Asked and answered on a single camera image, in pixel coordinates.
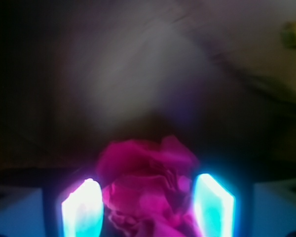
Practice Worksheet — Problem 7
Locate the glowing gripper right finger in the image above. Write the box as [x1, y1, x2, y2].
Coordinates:
[193, 173, 235, 237]

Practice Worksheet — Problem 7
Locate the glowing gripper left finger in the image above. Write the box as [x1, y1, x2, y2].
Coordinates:
[61, 178, 104, 237]

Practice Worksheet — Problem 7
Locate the brown paper bag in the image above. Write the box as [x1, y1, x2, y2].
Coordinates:
[0, 0, 296, 188]

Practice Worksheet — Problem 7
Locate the red paper ball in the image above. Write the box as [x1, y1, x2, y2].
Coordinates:
[95, 136, 201, 237]

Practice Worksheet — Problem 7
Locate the yellow sponge piece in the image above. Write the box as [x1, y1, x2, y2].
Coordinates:
[280, 21, 296, 48]

